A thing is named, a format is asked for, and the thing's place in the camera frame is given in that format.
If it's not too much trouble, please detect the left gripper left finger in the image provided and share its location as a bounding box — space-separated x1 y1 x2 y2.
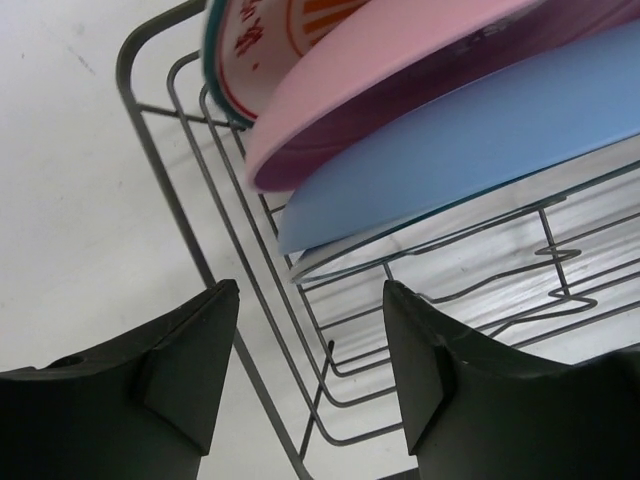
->
1 280 239 479

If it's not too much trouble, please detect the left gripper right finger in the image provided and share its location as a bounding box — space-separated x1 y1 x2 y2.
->
383 281 639 479

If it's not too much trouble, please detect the dark wire dish rack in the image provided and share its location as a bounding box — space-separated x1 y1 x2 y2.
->
116 1 639 479

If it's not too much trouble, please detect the blue plate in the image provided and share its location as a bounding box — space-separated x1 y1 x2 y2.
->
278 22 639 254

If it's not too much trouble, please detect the pink plate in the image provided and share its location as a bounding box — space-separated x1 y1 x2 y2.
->
245 1 639 192

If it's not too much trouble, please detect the white plate with red print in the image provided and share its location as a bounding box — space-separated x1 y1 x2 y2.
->
201 1 366 129

